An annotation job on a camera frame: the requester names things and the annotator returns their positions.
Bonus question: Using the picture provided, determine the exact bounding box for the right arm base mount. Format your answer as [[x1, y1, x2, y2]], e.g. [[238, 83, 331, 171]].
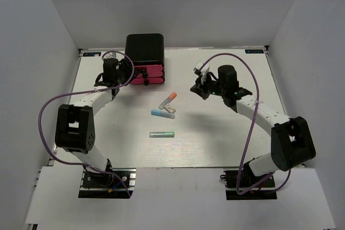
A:
[[223, 169, 278, 201]]

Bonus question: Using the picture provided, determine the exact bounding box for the left blue corner label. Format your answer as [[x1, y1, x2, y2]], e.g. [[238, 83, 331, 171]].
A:
[[82, 52, 102, 57]]

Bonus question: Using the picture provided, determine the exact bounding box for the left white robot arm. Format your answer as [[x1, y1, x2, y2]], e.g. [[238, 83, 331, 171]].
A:
[[55, 58, 148, 186]]

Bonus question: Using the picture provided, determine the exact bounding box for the blue corner label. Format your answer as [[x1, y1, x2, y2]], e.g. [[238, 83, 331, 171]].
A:
[[82, 52, 102, 57], [245, 49, 264, 54]]

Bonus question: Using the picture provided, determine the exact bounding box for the right blue corner label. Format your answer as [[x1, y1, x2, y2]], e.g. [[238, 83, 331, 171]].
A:
[[245, 49, 264, 54]]

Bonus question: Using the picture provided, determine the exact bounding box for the orange capped highlighter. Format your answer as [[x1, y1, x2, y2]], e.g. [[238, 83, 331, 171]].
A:
[[158, 92, 177, 110]]

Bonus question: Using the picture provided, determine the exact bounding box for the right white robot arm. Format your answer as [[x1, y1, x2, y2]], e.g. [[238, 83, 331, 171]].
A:
[[190, 61, 316, 186]]

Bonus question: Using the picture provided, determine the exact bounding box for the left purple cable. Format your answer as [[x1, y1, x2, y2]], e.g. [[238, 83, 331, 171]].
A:
[[38, 50, 135, 198]]

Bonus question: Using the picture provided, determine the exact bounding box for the green capped highlighter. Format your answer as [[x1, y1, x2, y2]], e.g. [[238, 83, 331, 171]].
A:
[[149, 131, 175, 138]]

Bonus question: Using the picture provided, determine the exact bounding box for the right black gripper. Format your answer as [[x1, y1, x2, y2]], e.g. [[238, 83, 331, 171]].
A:
[[191, 72, 227, 100]]

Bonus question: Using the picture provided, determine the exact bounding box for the black drawer cabinet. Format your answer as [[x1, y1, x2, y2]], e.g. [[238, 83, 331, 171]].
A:
[[125, 33, 165, 78]]

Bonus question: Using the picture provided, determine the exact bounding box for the blue capped highlighter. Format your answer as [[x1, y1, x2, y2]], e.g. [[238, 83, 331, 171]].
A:
[[151, 110, 175, 119]]

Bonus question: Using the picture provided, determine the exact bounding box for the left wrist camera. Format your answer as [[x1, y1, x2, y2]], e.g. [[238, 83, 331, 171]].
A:
[[101, 52, 116, 60]]

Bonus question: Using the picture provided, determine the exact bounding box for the small staples box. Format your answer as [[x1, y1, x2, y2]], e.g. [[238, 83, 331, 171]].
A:
[[164, 103, 176, 114]]

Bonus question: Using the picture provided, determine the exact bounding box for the pink drawer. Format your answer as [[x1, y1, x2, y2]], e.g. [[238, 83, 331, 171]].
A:
[[135, 65, 164, 72], [130, 77, 165, 86], [135, 70, 164, 79]]

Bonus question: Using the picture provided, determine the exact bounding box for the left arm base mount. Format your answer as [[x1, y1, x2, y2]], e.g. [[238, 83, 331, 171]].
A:
[[78, 169, 136, 199]]

